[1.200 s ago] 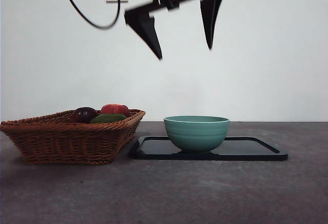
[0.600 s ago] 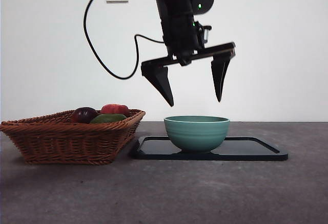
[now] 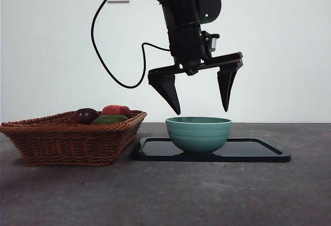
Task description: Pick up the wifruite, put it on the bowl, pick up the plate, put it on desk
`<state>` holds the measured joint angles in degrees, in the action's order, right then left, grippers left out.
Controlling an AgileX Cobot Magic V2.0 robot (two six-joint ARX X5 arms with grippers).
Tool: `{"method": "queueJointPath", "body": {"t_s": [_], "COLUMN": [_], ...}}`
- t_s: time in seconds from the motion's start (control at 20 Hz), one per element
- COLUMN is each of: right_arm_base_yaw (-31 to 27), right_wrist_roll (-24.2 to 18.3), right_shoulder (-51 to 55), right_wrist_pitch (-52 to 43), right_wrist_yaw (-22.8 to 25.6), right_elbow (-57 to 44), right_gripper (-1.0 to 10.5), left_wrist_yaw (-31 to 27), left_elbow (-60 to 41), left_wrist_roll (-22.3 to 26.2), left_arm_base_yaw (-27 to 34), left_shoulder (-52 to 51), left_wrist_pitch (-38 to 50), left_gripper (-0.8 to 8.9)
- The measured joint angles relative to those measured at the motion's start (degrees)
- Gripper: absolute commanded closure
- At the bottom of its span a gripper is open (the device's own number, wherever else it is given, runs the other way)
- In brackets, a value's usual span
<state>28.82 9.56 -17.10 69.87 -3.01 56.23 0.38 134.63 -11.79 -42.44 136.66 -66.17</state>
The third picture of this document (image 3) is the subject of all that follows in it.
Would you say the brown wicker basket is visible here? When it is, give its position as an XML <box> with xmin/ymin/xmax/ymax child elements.
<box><xmin>0</xmin><ymin>110</ymin><xmax>148</xmax><ymax>167</ymax></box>

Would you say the green fruit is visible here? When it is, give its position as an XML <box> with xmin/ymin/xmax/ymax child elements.
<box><xmin>90</xmin><ymin>114</ymin><xmax>129</xmax><ymax>125</ymax></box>

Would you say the dark teal plastic tray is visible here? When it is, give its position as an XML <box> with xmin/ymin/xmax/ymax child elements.
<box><xmin>132</xmin><ymin>137</ymin><xmax>292</xmax><ymax>162</ymax></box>

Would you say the teal ceramic bowl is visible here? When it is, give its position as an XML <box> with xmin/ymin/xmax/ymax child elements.
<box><xmin>165</xmin><ymin>116</ymin><xmax>233</xmax><ymax>155</ymax></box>

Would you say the pale grey camera box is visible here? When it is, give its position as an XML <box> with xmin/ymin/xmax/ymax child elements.
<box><xmin>209</xmin><ymin>33</ymin><xmax>220</xmax><ymax>51</ymax></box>

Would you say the red apple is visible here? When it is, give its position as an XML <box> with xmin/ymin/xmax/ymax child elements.
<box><xmin>101</xmin><ymin>104</ymin><xmax>131</xmax><ymax>118</ymax></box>

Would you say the dark purple plum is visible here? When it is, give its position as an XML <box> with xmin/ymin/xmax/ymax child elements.
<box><xmin>71</xmin><ymin>108</ymin><xmax>99</xmax><ymax>125</ymax></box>

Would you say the black cable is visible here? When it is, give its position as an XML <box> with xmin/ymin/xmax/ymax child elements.
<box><xmin>91</xmin><ymin>0</ymin><xmax>173</xmax><ymax>89</ymax></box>

